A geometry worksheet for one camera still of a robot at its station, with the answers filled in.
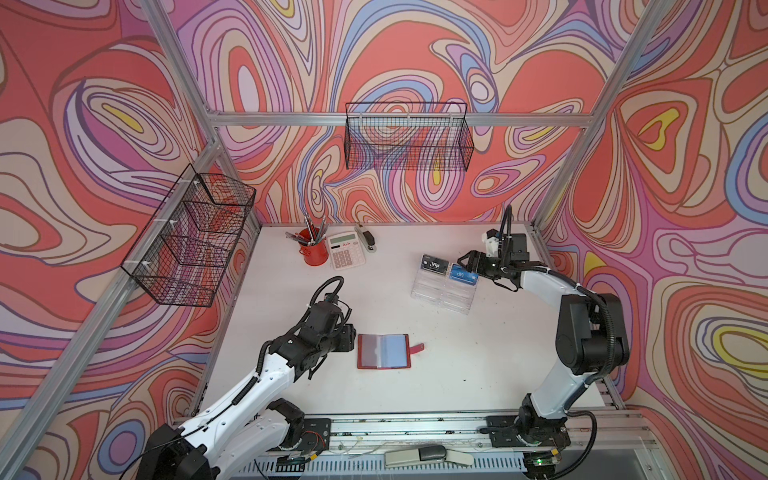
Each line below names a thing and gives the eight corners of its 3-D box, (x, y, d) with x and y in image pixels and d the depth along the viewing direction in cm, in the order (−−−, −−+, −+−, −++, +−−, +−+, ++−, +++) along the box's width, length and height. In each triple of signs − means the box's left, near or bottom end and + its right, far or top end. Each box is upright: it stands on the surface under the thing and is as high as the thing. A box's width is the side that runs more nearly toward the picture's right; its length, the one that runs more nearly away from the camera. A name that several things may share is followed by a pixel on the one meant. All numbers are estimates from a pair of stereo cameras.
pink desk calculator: (333, 271, 107) (331, 265, 104) (327, 241, 117) (326, 234, 114) (365, 264, 109) (365, 258, 106) (357, 235, 119) (357, 229, 116)
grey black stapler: (368, 254, 112) (368, 247, 109) (355, 231, 119) (355, 224, 116) (378, 250, 113) (377, 243, 110) (364, 228, 120) (364, 221, 117)
